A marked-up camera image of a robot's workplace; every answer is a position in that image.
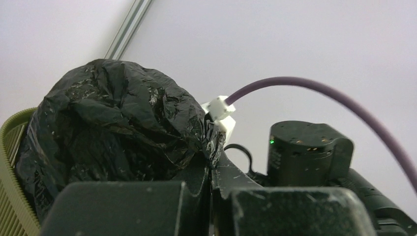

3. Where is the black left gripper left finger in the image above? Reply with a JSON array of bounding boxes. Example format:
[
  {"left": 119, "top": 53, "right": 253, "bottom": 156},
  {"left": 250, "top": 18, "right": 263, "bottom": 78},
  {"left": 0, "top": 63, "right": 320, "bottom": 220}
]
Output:
[{"left": 40, "top": 157, "right": 210, "bottom": 236}]

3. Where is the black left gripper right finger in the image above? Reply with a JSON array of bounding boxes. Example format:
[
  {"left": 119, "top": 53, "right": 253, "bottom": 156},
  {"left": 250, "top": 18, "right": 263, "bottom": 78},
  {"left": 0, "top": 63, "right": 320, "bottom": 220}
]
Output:
[{"left": 211, "top": 153, "right": 376, "bottom": 236}]

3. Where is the black trash bag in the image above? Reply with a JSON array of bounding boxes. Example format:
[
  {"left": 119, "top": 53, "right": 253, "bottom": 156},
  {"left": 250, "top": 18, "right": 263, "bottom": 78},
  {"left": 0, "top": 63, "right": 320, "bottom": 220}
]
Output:
[{"left": 15, "top": 59, "right": 225, "bottom": 222}]

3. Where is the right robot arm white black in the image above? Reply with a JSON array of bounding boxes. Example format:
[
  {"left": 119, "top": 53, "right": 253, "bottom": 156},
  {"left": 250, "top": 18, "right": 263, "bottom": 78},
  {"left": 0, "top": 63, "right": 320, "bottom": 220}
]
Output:
[{"left": 213, "top": 120, "right": 417, "bottom": 236}]

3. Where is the green mesh trash bin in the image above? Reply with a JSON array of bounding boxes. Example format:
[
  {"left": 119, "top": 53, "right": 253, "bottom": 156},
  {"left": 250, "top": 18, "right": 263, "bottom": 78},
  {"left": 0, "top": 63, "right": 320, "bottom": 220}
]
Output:
[{"left": 0, "top": 108, "right": 40, "bottom": 236}]

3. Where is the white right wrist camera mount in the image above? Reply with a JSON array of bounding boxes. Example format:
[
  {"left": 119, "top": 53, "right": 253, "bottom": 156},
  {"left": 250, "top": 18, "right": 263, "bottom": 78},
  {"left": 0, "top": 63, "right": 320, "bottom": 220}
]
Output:
[{"left": 200, "top": 95, "right": 236, "bottom": 146}]

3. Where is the aluminium corner post right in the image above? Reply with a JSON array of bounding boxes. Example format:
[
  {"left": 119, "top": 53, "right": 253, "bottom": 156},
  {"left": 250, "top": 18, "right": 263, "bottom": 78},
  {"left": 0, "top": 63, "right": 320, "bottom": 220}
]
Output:
[{"left": 104, "top": 0, "right": 153, "bottom": 60}]

